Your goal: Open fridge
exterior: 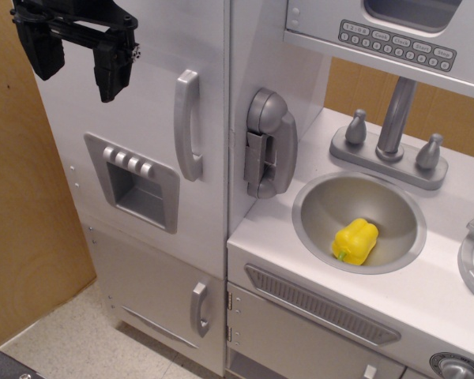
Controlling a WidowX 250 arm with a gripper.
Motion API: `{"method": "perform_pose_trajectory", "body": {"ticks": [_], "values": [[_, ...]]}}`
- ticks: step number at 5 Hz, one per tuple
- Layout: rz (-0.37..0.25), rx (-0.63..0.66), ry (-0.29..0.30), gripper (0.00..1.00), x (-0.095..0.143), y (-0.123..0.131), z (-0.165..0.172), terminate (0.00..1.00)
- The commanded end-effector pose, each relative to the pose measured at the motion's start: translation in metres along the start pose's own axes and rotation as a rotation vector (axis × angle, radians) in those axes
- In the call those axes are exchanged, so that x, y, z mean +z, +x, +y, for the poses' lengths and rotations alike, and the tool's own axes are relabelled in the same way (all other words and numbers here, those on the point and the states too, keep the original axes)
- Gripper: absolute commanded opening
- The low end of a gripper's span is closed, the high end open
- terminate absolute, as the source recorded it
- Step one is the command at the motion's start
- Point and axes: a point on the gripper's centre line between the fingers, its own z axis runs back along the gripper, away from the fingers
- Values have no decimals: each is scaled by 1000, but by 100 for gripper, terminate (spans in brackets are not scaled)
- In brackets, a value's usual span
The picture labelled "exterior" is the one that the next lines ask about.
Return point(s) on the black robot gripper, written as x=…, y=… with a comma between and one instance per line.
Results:
x=103, y=26

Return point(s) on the white fridge door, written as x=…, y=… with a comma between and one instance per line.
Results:
x=173, y=36
x=150, y=290

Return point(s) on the silver fridge door handle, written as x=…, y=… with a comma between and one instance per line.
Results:
x=198, y=322
x=187, y=94

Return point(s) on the silver ice dispenser panel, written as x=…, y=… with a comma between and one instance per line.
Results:
x=135, y=184

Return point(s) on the brown wooden board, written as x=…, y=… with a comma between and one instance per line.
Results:
x=44, y=260

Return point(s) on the silver left faucet knob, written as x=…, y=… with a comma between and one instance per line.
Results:
x=356, y=131

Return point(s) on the silver faucet knob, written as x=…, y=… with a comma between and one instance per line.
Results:
x=356, y=131
x=428, y=156

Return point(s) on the silver round sink basin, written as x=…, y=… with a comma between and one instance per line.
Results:
x=327, y=204

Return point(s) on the dark case corner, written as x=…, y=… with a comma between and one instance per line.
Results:
x=10, y=368

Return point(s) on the silver faucet spout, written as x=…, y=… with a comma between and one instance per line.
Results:
x=389, y=142

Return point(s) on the yellow toy bell pepper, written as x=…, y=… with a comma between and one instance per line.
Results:
x=353, y=243

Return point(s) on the white oven door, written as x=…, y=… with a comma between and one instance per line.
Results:
x=268, y=341

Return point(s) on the silver right faucet knob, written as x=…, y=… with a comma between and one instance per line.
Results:
x=428, y=156

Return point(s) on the toy microwave with keypad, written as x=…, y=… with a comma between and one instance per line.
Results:
x=427, y=41

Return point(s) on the silver oven dial knob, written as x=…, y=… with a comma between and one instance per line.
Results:
x=452, y=366

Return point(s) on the silver toy wall phone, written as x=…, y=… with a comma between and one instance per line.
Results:
x=271, y=145

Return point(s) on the silver faucet base plate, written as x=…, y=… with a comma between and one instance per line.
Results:
x=405, y=169

